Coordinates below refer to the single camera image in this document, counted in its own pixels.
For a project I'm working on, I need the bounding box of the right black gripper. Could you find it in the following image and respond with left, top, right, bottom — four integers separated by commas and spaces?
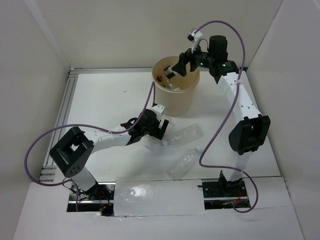
172, 39, 215, 77

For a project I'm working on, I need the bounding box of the blue label clear bottle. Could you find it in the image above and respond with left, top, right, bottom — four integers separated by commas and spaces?
144, 136, 165, 151

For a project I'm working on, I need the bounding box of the black label small bottle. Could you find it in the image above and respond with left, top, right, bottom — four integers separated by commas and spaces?
156, 66, 176, 83

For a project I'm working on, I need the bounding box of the red cap red label bottle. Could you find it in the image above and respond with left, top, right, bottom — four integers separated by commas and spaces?
160, 80, 180, 91

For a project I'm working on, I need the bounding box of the clear bottle white cap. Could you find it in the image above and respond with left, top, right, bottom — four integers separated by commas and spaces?
166, 148, 202, 180
161, 123, 203, 148

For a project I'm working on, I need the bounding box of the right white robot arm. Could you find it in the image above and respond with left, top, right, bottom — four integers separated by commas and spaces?
164, 33, 271, 196

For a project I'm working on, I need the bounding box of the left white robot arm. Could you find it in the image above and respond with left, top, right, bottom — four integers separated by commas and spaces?
49, 104, 169, 200

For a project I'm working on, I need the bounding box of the beige round plastic bin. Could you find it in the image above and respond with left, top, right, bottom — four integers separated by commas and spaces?
152, 56, 200, 116

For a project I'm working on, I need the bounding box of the white taped cover sheet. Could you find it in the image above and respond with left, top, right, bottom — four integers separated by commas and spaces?
113, 179, 206, 217

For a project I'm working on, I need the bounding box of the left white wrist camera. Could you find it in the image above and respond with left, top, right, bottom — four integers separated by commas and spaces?
151, 104, 166, 118

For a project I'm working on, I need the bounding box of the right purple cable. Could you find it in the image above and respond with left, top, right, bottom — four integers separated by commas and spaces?
198, 20, 259, 213

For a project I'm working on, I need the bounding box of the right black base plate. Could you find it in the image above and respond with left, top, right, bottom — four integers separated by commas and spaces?
198, 179, 251, 210

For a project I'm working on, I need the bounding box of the left metal base mount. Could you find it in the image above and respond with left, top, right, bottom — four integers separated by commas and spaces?
64, 182, 116, 217

